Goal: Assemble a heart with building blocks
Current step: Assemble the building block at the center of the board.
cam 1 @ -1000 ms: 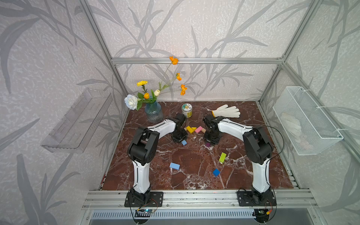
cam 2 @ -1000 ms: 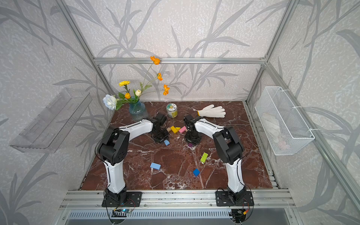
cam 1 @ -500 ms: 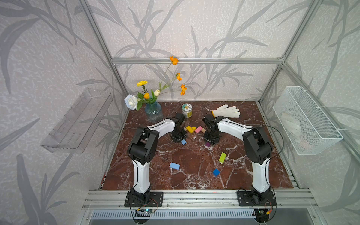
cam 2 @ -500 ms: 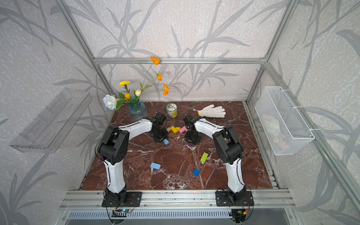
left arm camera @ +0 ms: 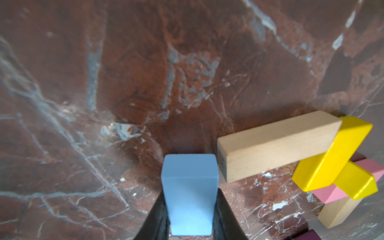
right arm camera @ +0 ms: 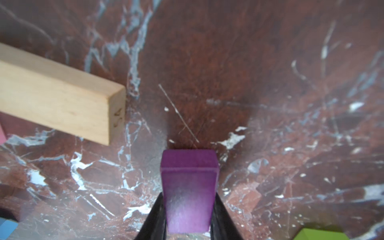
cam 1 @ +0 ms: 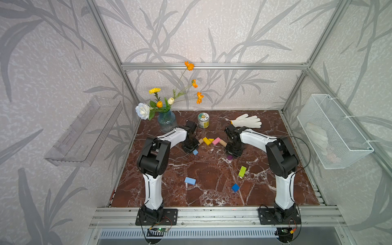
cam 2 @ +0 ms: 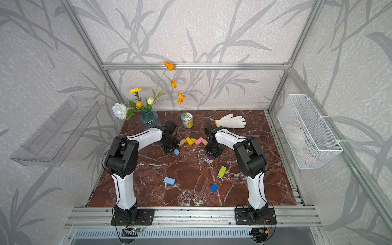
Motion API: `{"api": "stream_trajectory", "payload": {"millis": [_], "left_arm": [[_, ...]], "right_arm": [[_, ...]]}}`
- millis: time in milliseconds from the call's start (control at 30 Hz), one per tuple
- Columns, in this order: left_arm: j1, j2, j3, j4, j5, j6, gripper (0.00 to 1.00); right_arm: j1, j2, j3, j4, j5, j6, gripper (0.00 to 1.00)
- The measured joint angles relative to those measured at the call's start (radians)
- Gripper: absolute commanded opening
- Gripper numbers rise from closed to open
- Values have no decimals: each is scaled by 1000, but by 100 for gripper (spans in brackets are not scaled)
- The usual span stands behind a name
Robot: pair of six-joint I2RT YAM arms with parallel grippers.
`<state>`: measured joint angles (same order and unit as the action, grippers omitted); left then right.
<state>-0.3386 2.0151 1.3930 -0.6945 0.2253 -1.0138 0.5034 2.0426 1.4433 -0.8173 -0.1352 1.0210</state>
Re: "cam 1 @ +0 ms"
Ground yellow rectangular block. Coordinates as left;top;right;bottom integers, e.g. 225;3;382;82
203;137;212;146

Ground pink rectangular block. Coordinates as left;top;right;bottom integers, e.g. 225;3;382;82
212;137;221;146

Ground lime green block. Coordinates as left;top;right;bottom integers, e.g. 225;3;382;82
238;166;247;179

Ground dark blue cube block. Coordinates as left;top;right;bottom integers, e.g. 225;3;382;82
231;184;240;193

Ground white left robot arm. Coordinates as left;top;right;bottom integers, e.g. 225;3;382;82
137;120;199;221

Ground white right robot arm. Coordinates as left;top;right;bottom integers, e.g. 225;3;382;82
225;125;299;224

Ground sunflower seed tin can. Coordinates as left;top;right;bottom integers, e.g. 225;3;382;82
198;112;210;129

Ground white cotton glove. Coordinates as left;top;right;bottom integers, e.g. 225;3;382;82
230;114;262;129

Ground blue glass vase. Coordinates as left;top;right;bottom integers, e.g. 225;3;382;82
158;110;177;133

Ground artificial flower bouquet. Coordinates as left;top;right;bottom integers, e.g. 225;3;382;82
135;61;199;120

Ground white items in basket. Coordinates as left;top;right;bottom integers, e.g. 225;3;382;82
306;122;341;163

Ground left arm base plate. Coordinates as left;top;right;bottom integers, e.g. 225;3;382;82
135;208;178;226

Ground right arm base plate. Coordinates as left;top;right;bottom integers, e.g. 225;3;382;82
257;204;302;226

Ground white wire basket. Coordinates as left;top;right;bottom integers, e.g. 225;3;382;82
297;94;374;169

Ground clear acrylic wall shelf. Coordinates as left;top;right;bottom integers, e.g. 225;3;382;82
44;96;123;167

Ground aluminium front rail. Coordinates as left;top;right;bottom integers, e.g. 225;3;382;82
89;206;347;229

